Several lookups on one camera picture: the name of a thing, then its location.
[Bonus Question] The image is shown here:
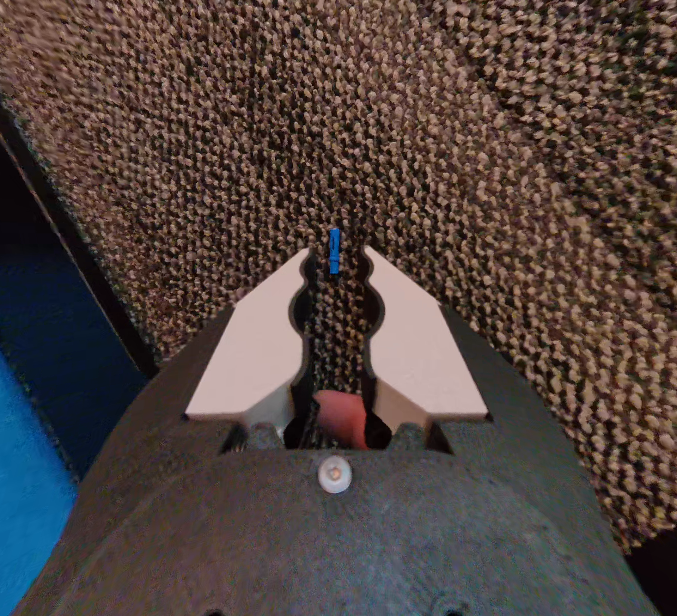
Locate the person's right hand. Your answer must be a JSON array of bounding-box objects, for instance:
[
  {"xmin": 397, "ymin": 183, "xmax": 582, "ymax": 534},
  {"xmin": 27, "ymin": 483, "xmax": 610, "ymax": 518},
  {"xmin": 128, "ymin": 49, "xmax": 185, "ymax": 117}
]
[{"xmin": 312, "ymin": 390, "xmax": 368, "ymax": 450}]

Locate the blue plastic bin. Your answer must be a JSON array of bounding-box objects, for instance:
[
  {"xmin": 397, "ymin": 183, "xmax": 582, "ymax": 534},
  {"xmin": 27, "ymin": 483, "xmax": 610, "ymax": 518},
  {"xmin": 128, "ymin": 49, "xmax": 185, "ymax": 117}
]
[{"xmin": 0, "ymin": 142, "xmax": 151, "ymax": 616}]

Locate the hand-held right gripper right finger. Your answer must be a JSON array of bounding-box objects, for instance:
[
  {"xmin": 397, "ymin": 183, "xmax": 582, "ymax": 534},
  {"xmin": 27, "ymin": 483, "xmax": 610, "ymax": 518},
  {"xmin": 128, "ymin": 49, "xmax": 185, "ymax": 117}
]
[{"xmin": 361, "ymin": 246, "xmax": 489, "ymax": 450}]

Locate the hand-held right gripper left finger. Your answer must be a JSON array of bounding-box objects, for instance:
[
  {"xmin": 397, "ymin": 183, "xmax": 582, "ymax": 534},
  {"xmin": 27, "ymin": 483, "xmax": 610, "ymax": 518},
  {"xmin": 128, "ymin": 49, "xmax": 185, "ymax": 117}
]
[{"xmin": 185, "ymin": 247, "xmax": 318, "ymax": 450}]

